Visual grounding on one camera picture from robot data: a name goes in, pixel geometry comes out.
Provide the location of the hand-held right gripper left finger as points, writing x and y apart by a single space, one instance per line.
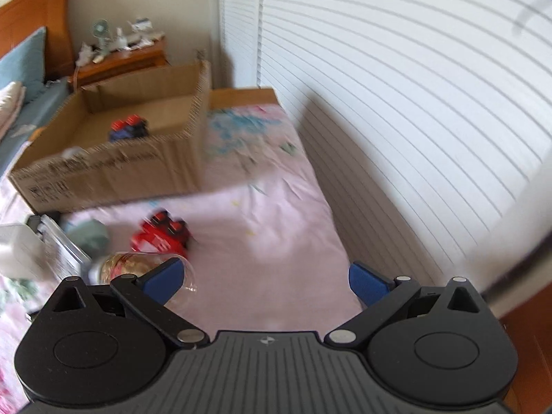
166 278

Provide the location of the wooden bed frame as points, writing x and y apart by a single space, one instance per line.
241 98

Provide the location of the small green desk fan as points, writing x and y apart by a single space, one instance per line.
100 30

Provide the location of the blue and red toy car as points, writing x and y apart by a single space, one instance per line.
127 127

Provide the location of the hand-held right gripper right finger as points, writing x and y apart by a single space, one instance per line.
366 284

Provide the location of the pink floral bed sheet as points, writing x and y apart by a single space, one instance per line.
267 207

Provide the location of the small white bottle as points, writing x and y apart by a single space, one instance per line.
120 38

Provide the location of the clear plastic box white label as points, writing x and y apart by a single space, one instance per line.
60 246

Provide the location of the wooden headboard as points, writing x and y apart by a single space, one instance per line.
39 13

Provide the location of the wooden nightstand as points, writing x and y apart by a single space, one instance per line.
112 62

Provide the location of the clear glass jar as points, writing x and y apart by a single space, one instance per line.
125 265

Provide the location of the white louvered closet door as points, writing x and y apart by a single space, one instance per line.
409 116

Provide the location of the grey-blue bed sheet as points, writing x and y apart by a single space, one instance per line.
34 116

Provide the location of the white rectangular box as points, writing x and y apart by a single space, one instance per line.
17 250

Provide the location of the teal pillow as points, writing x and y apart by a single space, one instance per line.
21 64

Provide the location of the white device on nightstand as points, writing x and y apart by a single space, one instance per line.
140 26

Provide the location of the teal oval case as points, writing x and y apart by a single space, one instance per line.
90 235

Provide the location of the pale pink pillow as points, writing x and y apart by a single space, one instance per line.
9 103

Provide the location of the cardboard box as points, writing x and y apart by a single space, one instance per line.
129 168

